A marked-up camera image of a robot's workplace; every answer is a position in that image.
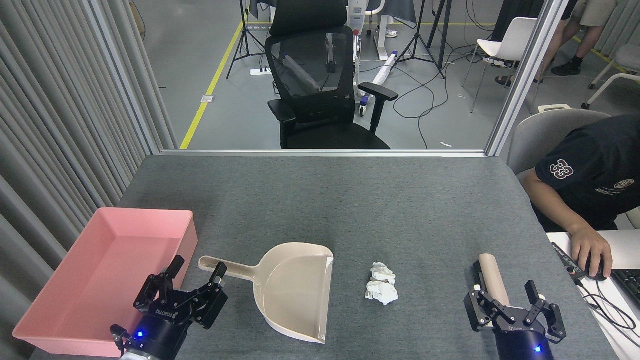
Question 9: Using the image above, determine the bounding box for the white plastic chair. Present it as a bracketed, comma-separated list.
[462, 17, 538, 113]

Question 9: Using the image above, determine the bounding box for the small black control box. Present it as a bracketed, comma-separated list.
[550, 242, 587, 280]

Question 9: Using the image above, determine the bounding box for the black tripod stand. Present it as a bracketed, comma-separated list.
[397, 0, 453, 80]
[226, 0, 268, 80]

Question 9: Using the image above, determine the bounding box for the grey chair with white legs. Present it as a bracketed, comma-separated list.
[581, 44, 640, 110]

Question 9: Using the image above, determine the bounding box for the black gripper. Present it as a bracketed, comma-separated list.
[463, 280, 568, 360]
[121, 255, 229, 359]

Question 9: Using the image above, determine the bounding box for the black fabric backdrop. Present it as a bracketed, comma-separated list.
[491, 0, 546, 43]

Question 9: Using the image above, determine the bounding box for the seated person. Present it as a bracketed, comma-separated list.
[520, 114, 640, 279]

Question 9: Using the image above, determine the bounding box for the standing person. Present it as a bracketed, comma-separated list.
[495, 0, 621, 87]

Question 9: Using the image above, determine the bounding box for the grey pleated curtain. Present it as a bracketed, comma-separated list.
[0, 0, 178, 360]

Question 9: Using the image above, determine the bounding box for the white stand on wheels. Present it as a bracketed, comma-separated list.
[347, 0, 401, 117]

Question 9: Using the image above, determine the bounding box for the white paper ball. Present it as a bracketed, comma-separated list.
[364, 281, 399, 306]
[370, 262, 397, 286]

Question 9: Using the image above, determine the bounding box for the black desk cable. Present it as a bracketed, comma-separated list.
[574, 277, 638, 331]

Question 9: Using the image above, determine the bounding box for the black keyboard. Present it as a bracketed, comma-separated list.
[610, 269, 640, 308]

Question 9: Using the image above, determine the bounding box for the black computer mouse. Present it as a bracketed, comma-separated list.
[584, 252, 608, 281]

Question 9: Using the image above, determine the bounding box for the beige plastic dustpan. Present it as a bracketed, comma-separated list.
[198, 242, 335, 345]

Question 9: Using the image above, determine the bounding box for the dark grey hanging cloth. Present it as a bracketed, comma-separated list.
[367, 0, 418, 29]

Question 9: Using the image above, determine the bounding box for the beige brush with black bristles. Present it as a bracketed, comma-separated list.
[472, 253, 512, 308]

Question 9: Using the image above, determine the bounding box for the black mesh office chair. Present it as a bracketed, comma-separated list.
[264, 0, 399, 150]

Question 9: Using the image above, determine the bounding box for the person's hand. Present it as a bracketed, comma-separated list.
[570, 231, 614, 279]

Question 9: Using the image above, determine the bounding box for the grey shell chair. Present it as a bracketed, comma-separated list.
[507, 109, 612, 176]

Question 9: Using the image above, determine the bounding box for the pink plastic bin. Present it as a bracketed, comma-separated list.
[12, 207, 199, 360]

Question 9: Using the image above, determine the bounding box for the black floor cable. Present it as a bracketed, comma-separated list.
[357, 0, 501, 150]

